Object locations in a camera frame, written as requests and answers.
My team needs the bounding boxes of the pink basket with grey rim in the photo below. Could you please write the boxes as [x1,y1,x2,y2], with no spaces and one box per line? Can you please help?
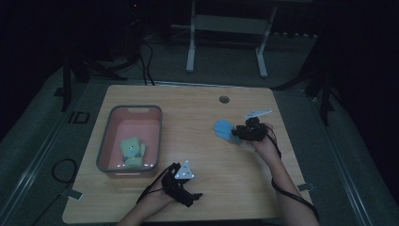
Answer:
[96,105,164,179]

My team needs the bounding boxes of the black floor cable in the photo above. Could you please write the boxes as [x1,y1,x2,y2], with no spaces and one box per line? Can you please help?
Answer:
[31,158,80,226]

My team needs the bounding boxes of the light metal stand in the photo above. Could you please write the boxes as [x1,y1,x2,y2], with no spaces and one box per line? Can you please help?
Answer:
[185,0,279,79]

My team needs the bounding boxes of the person's right hand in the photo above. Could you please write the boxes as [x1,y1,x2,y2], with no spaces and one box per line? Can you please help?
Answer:
[250,122,282,162]

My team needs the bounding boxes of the grey tape strip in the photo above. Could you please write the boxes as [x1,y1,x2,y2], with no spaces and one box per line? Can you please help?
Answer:
[296,183,316,193]
[66,188,85,202]

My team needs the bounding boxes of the black stand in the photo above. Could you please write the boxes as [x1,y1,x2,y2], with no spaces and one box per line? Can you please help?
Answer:
[272,29,338,127]

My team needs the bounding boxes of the person's left hand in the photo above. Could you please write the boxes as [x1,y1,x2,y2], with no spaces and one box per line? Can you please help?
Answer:
[146,183,177,207]

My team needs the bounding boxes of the black tripod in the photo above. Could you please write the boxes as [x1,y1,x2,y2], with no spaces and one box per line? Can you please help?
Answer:
[60,0,149,113]

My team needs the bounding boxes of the green fuzzy glove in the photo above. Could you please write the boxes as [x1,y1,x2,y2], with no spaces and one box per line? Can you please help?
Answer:
[123,156,146,170]
[120,136,148,161]

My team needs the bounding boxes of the black hanging cables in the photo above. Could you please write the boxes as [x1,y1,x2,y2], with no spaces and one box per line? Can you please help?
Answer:
[138,39,157,87]

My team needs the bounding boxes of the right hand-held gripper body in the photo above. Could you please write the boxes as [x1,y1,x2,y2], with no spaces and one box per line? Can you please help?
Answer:
[238,108,273,142]

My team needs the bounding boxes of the blue and grey knit glove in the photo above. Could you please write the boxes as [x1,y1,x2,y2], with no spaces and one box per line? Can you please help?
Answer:
[213,119,244,145]

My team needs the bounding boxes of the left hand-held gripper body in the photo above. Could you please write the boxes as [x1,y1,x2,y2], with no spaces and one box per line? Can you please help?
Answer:
[161,159,196,203]

